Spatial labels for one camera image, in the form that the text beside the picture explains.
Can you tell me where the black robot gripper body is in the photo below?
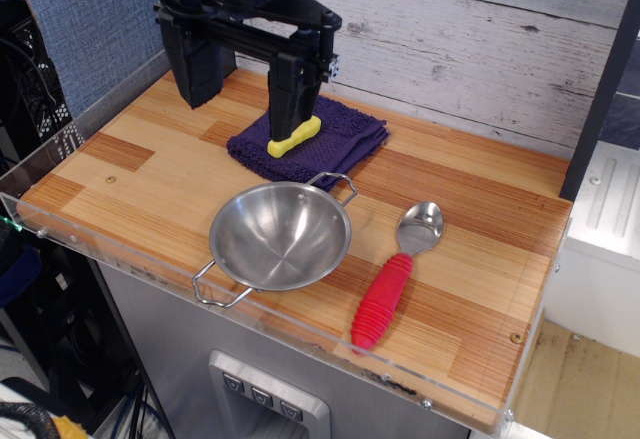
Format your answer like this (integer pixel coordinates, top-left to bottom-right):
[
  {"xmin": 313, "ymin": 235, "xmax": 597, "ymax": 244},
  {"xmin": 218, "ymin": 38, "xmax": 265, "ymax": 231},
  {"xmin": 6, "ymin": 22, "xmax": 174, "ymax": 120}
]
[{"xmin": 160, "ymin": 0, "xmax": 342, "ymax": 82}]

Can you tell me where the white appliance top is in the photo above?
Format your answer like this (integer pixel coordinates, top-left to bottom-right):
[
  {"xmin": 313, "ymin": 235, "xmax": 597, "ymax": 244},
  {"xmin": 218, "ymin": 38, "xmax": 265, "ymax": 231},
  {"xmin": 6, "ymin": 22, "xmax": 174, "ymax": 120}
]
[{"xmin": 542, "ymin": 142, "xmax": 639, "ymax": 356}]

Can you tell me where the yellow sponge block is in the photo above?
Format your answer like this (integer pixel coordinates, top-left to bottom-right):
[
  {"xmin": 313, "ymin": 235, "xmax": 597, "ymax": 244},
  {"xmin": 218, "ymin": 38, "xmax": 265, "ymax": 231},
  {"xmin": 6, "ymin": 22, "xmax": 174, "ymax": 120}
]
[{"xmin": 267, "ymin": 115, "xmax": 322, "ymax": 159}]

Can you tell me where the clear acrylic counter guard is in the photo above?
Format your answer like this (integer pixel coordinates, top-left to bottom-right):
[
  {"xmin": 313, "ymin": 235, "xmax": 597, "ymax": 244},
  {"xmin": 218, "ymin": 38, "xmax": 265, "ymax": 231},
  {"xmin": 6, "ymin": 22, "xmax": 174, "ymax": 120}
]
[{"xmin": 1, "ymin": 69, "xmax": 570, "ymax": 435}]

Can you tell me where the steel bowl with handles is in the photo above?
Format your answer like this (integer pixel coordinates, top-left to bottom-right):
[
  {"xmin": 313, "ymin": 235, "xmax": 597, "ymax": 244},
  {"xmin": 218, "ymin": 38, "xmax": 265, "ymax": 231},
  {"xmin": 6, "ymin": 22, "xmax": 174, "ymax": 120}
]
[{"xmin": 192, "ymin": 172, "xmax": 358, "ymax": 308}]

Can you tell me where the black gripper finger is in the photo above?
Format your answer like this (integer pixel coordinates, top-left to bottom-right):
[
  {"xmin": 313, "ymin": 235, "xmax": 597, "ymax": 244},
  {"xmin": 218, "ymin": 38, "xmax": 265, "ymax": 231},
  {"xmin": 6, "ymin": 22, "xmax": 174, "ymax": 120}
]
[
  {"xmin": 268, "ymin": 52, "xmax": 320, "ymax": 142},
  {"xmin": 158, "ymin": 7, "xmax": 223, "ymax": 109}
]

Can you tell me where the red handled metal spoon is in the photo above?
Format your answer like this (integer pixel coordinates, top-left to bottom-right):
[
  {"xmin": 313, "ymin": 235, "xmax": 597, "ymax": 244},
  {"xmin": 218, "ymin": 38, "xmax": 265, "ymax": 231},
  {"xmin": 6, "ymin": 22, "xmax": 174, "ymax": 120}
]
[{"xmin": 350, "ymin": 202, "xmax": 444, "ymax": 350}]

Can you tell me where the folded purple towel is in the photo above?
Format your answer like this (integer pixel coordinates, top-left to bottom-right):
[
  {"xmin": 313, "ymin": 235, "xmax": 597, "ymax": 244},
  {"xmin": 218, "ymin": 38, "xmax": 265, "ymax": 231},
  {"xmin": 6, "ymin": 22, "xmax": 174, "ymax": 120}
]
[{"xmin": 227, "ymin": 96, "xmax": 390, "ymax": 182}]

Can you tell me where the black plastic crate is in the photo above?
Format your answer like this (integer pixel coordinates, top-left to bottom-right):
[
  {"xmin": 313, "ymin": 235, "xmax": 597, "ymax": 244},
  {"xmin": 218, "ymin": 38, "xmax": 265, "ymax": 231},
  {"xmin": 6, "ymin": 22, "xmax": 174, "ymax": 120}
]
[{"xmin": 1, "ymin": 0, "xmax": 71, "ymax": 158}]

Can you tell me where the dark right frame post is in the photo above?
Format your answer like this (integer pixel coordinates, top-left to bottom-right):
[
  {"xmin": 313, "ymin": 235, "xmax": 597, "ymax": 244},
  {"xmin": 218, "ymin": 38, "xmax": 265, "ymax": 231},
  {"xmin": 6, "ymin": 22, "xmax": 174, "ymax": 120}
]
[{"xmin": 559, "ymin": 0, "xmax": 639, "ymax": 201}]

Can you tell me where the silver button control panel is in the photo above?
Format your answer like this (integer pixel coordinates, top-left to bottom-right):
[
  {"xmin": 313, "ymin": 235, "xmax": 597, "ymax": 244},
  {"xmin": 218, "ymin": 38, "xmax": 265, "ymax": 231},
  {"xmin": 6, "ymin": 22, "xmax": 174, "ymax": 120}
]
[{"xmin": 208, "ymin": 350, "xmax": 332, "ymax": 438}]

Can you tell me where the stainless steel cabinet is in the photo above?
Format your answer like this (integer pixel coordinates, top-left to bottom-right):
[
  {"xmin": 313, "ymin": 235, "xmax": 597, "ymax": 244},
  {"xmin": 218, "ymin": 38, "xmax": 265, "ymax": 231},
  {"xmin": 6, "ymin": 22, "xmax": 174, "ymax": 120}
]
[{"xmin": 101, "ymin": 266, "xmax": 469, "ymax": 438}]

